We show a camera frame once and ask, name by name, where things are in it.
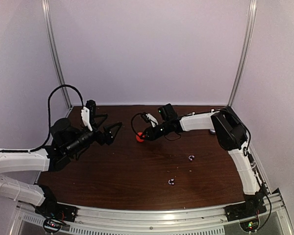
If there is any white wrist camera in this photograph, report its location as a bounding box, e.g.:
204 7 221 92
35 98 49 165
146 113 159 127
81 106 93 132

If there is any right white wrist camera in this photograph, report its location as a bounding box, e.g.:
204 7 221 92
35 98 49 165
146 113 159 127

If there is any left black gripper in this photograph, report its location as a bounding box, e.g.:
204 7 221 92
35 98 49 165
65 113 122 156

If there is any left aluminium frame post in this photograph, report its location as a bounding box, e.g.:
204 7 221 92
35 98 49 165
41 0 73 111

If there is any aluminium frame post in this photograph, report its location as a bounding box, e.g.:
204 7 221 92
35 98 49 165
227 0 257 106
41 0 73 111

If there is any right black camera cable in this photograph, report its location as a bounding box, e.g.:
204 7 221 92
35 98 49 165
130 112 147 135

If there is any front aluminium rail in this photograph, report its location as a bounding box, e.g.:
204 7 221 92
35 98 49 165
7 199 294 235

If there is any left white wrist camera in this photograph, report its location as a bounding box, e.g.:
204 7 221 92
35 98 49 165
81 106 93 132

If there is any red earbud charging case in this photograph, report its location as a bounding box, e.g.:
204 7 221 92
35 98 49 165
136 132 145 142

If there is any black camera cable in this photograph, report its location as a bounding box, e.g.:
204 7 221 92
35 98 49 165
29 84 85 154
130 112 147 135

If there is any purple earbud with red hook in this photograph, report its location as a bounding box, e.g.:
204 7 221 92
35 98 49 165
168 179 174 186

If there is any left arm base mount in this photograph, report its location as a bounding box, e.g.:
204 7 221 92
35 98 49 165
33 185 77 226

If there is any left black camera cable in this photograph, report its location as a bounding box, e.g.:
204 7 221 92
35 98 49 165
29 84 85 154

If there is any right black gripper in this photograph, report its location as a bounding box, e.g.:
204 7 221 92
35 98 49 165
141 119 172 140

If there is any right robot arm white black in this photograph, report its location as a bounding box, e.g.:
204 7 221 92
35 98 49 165
138 104 266 196

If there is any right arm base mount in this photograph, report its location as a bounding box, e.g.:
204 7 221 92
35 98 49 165
224 192 267 233

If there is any right aluminium frame post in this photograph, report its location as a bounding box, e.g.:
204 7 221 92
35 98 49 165
227 0 257 106

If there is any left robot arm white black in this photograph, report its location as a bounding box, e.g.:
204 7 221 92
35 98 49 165
0 117 123 217

